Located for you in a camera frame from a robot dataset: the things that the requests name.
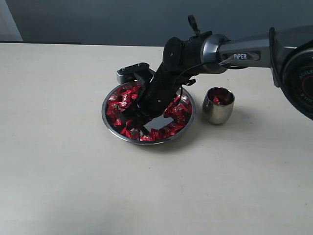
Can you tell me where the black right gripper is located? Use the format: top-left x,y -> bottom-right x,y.
119,64 -> 185,125

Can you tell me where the red candy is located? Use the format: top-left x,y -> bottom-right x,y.
140,135 -> 156,141
212,96 -> 223,106
167,121 -> 184,135
170,103 -> 189,118
106,101 -> 121,119
120,92 -> 132,108
156,126 -> 172,140
120,127 -> 141,140

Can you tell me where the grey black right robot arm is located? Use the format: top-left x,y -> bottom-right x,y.
120,26 -> 313,127

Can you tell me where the round steel plate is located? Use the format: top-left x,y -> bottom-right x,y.
101,81 -> 196,145

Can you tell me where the shiny steel cup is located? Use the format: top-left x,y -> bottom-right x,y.
202,87 -> 235,125

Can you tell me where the red wrapped candy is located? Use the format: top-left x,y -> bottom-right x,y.
170,103 -> 189,118
120,92 -> 132,108
140,135 -> 156,141
156,126 -> 172,140
167,121 -> 184,135
120,127 -> 141,140
106,101 -> 121,119

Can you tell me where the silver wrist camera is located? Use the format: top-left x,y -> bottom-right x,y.
116,62 -> 150,84

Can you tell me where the black camera cable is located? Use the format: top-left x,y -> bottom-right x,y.
171,60 -> 235,108

